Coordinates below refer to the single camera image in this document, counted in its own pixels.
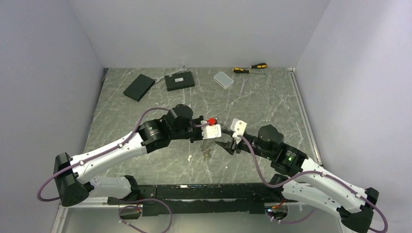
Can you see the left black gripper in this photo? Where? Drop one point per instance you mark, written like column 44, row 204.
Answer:
column 200, row 137

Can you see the yellow black screwdriver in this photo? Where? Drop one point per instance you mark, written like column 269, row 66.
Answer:
column 246, row 71
column 259, row 66

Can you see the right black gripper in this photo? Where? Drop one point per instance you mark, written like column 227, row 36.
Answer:
column 229, row 146

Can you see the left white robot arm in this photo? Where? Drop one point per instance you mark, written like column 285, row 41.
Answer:
column 77, row 177

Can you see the yellow black screwdriver upper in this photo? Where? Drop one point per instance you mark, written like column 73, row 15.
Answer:
column 259, row 66

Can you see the large metal keyring with rings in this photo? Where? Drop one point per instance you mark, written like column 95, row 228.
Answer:
column 206, row 148

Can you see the clear plastic box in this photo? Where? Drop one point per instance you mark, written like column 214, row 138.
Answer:
column 223, row 80

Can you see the black flat pad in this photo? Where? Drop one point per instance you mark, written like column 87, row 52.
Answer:
column 139, row 87

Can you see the yellow black screwdriver lower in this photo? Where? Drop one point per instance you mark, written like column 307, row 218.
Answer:
column 246, row 71

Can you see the aluminium frame rail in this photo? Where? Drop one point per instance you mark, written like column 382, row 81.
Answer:
column 320, row 117

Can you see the black flat box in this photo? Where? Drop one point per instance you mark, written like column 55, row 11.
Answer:
column 179, row 81

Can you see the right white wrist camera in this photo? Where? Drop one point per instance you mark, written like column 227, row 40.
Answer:
column 237, row 128

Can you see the silver wrench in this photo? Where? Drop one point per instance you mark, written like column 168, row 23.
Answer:
column 181, row 69
column 240, row 94

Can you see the silver wrench right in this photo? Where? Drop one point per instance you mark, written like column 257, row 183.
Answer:
column 240, row 94

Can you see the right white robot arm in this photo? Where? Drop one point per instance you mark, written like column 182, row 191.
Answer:
column 285, row 169

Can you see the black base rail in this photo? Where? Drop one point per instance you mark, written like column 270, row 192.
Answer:
column 252, row 198

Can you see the silver wrench back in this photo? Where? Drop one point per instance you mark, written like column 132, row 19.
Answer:
column 181, row 69

